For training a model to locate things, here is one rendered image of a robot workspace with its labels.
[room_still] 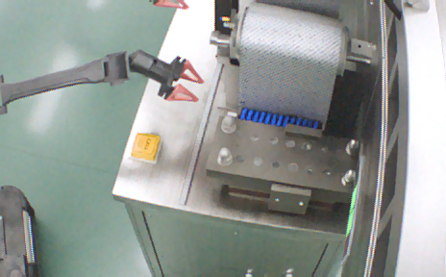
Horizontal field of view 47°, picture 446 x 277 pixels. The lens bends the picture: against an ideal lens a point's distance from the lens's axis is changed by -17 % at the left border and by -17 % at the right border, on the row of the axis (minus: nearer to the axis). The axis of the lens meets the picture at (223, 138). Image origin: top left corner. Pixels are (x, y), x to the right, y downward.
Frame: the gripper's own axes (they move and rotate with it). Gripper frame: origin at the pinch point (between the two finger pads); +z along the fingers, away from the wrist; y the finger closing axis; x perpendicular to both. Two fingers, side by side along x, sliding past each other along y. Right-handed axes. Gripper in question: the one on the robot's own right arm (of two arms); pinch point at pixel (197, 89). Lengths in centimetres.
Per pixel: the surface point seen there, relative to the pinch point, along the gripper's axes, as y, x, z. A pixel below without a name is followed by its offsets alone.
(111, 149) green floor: -38, -119, 8
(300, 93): 0.8, 19.1, 19.2
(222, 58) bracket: -6.6, 8.2, 1.1
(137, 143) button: 10.6, -19.6, -5.8
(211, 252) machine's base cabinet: 26, -34, 30
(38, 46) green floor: -95, -154, -52
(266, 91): 0.7, 13.3, 12.8
